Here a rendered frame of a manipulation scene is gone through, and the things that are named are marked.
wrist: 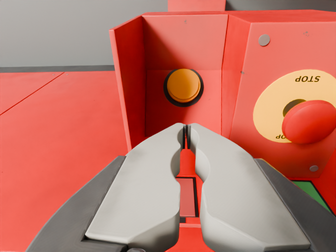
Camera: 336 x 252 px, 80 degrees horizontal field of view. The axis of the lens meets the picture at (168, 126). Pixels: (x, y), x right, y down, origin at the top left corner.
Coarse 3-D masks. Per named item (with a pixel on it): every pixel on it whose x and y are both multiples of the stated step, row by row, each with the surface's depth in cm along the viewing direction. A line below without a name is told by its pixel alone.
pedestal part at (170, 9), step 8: (168, 0) 70; (176, 0) 70; (184, 0) 70; (192, 0) 70; (200, 0) 70; (208, 0) 70; (216, 0) 69; (224, 0) 69; (168, 8) 72; (176, 8) 71; (184, 8) 71; (192, 8) 71; (200, 8) 71; (208, 8) 71; (216, 8) 71; (224, 8) 71
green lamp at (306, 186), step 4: (296, 184) 21; (300, 184) 21; (304, 184) 21; (308, 184) 21; (304, 188) 21; (308, 188) 21; (312, 188) 21; (308, 192) 20; (312, 192) 20; (316, 192) 20; (312, 196) 20; (316, 196) 20; (316, 200) 20; (320, 200) 20; (324, 204) 19
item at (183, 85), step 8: (176, 72) 23; (184, 72) 23; (192, 72) 23; (168, 80) 23; (176, 80) 23; (184, 80) 23; (192, 80) 23; (168, 88) 23; (176, 88) 23; (184, 88) 23; (192, 88) 23; (176, 96) 23; (184, 96) 23; (192, 96) 23
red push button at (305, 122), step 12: (288, 108) 17; (300, 108) 15; (312, 108) 15; (324, 108) 15; (288, 120) 16; (300, 120) 15; (312, 120) 15; (324, 120) 15; (288, 132) 16; (300, 132) 16; (312, 132) 16; (324, 132) 16
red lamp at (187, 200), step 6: (180, 180) 22; (186, 180) 22; (192, 180) 22; (180, 186) 21; (186, 186) 21; (192, 186) 21; (180, 192) 21; (186, 192) 21; (192, 192) 21; (180, 198) 20; (186, 198) 20; (192, 198) 20; (180, 204) 19; (186, 204) 19; (192, 204) 19; (180, 210) 19; (186, 210) 19; (192, 210) 19
